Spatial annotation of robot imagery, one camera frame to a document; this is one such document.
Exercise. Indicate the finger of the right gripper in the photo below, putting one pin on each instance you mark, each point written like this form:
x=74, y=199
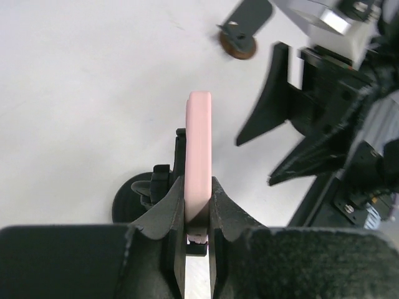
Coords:
x=278, y=102
x=326, y=147

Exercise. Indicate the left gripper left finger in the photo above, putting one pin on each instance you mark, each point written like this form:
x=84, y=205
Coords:
x=143, y=259

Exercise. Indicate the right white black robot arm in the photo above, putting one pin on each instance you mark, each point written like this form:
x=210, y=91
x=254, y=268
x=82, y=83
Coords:
x=363, y=192

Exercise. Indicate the wooden base wedge phone stand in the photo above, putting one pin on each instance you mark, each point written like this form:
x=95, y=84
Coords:
x=237, y=33

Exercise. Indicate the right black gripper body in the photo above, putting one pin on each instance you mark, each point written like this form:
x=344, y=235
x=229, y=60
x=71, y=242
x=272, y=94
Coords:
x=325, y=73

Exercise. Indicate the black clamp phone stand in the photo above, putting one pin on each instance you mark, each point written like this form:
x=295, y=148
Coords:
x=144, y=191

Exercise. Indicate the black phone pink case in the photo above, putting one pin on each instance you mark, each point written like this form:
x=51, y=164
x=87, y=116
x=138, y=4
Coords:
x=198, y=165

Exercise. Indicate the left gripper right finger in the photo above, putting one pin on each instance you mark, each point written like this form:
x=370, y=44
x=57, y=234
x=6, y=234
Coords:
x=250, y=260

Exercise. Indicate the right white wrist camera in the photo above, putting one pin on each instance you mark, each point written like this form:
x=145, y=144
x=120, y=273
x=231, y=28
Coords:
x=342, y=27

